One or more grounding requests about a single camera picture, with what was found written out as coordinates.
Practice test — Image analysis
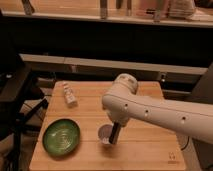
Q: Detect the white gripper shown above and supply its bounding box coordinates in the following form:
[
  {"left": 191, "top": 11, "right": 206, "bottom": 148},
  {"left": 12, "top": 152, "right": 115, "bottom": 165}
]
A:
[{"left": 106, "top": 109, "right": 130, "bottom": 144}]

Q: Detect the white eraser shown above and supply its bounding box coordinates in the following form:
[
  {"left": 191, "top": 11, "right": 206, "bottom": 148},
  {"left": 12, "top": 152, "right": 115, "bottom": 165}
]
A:
[{"left": 63, "top": 82, "right": 78, "bottom": 107}]

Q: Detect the black stand on left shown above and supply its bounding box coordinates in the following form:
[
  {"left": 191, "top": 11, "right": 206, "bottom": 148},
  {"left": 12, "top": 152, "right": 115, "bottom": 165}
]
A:
[{"left": 0, "top": 10, "right": 48, "bottom": 171}]

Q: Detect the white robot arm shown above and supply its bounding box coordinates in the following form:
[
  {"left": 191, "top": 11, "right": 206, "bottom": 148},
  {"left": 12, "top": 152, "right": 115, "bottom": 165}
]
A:
[{"left": 102, "top": 73, "right": 213, "bottom": 144}]

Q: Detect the green glazed plate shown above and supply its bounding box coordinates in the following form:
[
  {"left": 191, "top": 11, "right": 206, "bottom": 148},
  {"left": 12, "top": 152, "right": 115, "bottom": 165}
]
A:
[{"left": 42, "top": 118, "right": 80, "bottom": 157}]

